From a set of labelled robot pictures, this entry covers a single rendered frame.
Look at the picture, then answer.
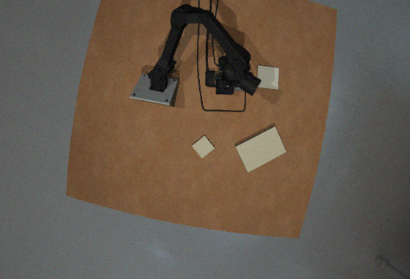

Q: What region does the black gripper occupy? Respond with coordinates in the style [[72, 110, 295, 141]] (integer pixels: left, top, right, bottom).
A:
[[205, 71, 239, 88]]

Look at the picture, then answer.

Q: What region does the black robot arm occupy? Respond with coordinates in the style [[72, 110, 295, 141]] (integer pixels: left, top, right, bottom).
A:
[[147, 4, 261, 96]]

